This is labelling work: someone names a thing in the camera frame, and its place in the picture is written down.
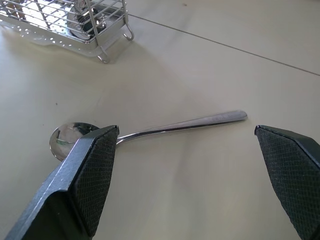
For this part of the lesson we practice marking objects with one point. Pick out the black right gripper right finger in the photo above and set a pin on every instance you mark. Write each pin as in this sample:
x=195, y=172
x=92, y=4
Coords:
x=292, y=175

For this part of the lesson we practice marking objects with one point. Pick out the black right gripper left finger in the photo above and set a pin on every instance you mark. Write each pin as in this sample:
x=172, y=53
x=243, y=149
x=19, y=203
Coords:
x=82, y=175

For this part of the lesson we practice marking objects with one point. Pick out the stainless steel spoon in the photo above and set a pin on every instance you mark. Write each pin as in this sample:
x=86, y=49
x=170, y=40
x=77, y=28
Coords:
x=190, y=124

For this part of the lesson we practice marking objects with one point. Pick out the white perforated drip tray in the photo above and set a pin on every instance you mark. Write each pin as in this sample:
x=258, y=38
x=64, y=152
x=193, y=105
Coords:
x=50, y=37

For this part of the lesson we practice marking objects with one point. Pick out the shiny steel spoon in rack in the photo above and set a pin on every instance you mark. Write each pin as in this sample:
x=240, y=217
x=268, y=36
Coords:
x=83, y=21

